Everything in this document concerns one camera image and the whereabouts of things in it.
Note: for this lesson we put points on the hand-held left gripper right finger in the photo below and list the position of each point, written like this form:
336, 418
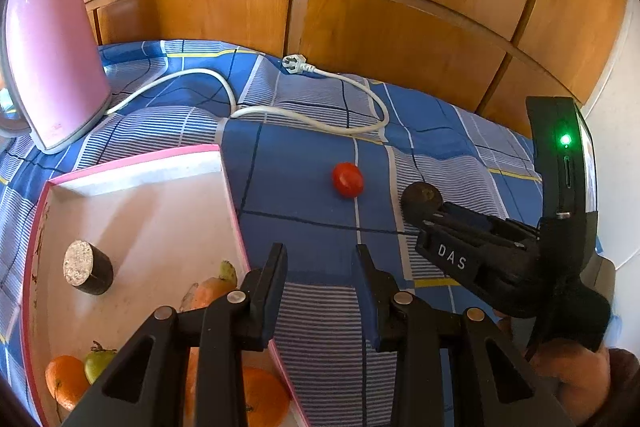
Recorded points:
367, 307

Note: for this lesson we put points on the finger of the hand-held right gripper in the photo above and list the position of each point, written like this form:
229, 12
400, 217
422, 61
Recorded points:
490, 224
465, 264

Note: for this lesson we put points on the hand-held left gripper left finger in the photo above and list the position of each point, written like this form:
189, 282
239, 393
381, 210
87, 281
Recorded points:
270, 307

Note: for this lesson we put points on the orange carrot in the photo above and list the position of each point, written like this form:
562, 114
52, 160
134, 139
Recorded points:
207, 292

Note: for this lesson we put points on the dark round eggplant slice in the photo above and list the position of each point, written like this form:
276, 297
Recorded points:
419, 202

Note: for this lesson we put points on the pink box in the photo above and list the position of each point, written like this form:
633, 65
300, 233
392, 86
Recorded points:
150, 227

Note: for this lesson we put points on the green tomato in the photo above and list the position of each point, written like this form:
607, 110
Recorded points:
97, 363

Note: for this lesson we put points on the dark eggplant chunk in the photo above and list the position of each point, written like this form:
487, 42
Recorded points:
87, 264

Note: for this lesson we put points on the person's right hand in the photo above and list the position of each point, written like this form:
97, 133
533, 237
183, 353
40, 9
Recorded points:
570, 372

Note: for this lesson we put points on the red tomato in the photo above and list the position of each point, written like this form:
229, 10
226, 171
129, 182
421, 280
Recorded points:
348, 179

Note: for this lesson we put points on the blue plaid bed sheet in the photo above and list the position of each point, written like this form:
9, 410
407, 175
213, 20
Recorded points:
300, 167

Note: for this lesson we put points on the wooden wardrobe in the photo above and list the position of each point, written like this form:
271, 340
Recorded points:
390, 7

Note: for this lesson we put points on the pink box lid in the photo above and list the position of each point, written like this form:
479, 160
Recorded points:
55, 57

